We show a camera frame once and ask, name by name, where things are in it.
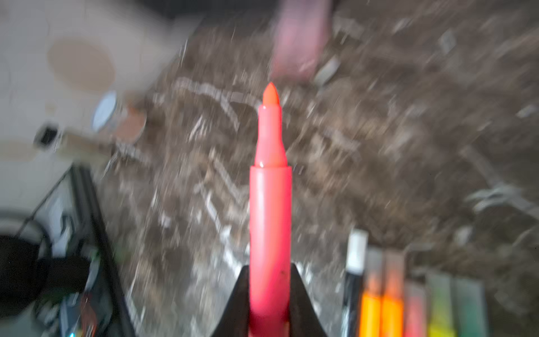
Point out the black white marker pen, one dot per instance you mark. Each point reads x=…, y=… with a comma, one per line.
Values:
x=354, y=281

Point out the green highlighter pen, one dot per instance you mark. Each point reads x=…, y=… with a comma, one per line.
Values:
x=471, y=308

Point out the orange highlighter pen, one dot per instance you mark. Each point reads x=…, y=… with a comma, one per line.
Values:
x=369, y=317
x=392, y=301

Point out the pink highlighter pen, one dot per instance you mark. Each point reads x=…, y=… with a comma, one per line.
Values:
x=415, y=310
x=270, y=224

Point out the yellow highlighter pen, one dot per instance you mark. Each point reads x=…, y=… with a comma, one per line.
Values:
x=441, y=321

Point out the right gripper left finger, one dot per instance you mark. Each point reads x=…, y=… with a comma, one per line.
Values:
x=234, y=321

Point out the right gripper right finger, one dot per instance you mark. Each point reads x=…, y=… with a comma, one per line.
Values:
x=304, y=321

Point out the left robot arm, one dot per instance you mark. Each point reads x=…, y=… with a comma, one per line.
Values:
x=60, y=293

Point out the translucent pink pen cap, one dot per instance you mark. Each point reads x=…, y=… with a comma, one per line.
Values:
x=301, y=33

